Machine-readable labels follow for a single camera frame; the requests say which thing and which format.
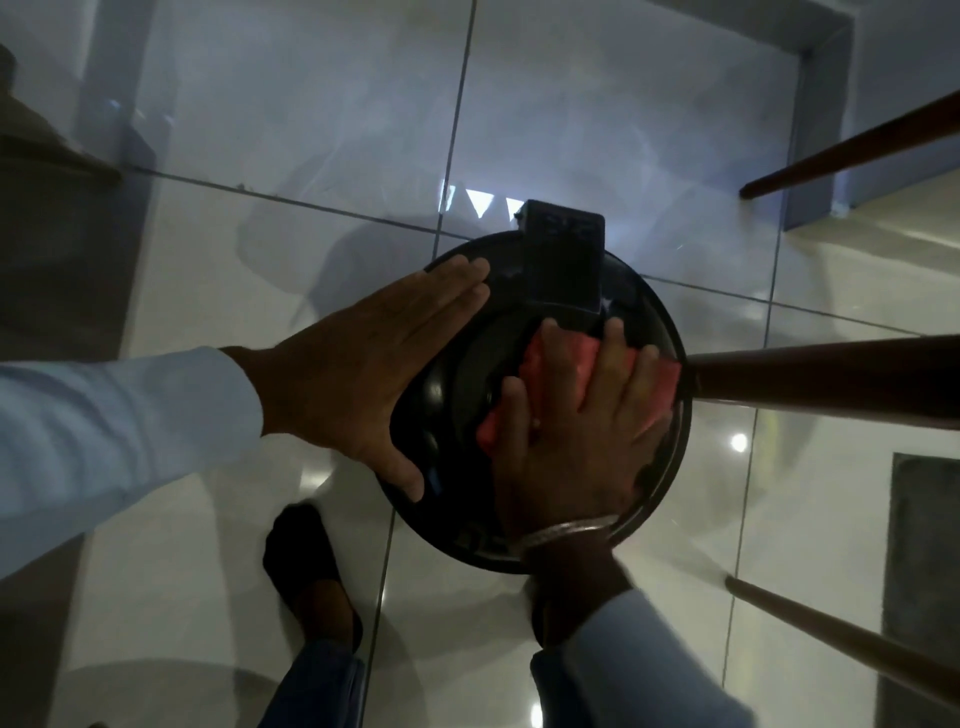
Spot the red cleaning cloth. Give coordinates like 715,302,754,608
477,330,684,451

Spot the black shoe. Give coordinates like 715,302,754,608
261,501,366,655

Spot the person's right forearm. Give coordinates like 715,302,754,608
525,534,760,728

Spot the person's right leg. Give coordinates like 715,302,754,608
528,646,597,728

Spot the silver wrist bangle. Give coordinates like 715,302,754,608
520,516,621,561

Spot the person's leg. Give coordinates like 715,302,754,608
528,646,597,728
257,636,369,728

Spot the dark grey floor mat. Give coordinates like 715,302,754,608
876,451,960,728

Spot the person's left forearm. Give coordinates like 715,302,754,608
0,345,265,583

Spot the person's left leg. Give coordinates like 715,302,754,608
257,636,369,728

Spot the person's left hand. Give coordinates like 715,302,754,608
223,255,494,504

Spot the person's right hand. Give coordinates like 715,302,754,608
491,317,670,554

